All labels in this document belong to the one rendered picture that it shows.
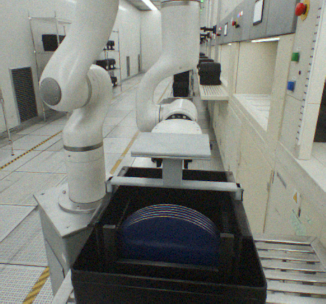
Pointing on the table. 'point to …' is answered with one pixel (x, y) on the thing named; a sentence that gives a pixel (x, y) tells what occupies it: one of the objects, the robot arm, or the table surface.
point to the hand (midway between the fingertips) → (172, 155)
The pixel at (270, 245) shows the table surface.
